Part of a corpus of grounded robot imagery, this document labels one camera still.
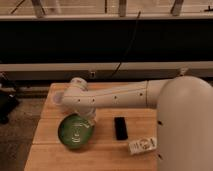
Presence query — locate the black hanging cable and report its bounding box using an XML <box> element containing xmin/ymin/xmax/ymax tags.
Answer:
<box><xmin>108</xmin><ymin>10</ymin><xmax>142</xmax><ymax>80</ymax></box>

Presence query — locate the black smartphone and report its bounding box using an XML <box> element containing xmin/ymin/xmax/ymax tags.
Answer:
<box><xmin>114</xmin><ymin>117</ymin><xmax>128</xmax><ymax>140</ymax></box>

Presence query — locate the white wall outlet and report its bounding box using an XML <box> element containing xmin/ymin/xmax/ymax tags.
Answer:
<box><xmin>89</xmin><ymin>71</ymin><xmax>96</xmax><ymax>79</ymax></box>

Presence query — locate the green ceramic bowl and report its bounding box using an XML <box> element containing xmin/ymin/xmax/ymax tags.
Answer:
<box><xmin>58</xmin><ymin>113</ymin><xmax>94</xmax><ymax>150</ymax></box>

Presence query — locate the dark object at left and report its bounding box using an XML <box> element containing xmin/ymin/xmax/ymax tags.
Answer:
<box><xmin>0</xmin><ymin>72</ymin><xmax>21</xmax><ymax>125</ymax></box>

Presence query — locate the translucent plastic cup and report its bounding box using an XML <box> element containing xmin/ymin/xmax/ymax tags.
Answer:
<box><xmin>52</xmin><ymin>91</ymin><xmax>64</xmax><ymax>106</ymax></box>

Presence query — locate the white sponge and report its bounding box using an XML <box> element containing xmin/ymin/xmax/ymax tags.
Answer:
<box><xmin>78</xmin><ymin>117</ymin><xmax>95</xmax><ymax>128</ymax></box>

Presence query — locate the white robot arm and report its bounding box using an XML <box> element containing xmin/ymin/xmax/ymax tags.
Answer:
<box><xmin>62</xmin><ymin>76</ymin><xmax>213</xmax><ymax>171</ymax></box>

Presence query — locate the white lotion bottle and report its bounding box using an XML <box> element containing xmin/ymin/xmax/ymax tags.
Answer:
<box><xmin>128</xmin><ymin>137</ymin><xmax>157</xmax><ymax>155</ymax></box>

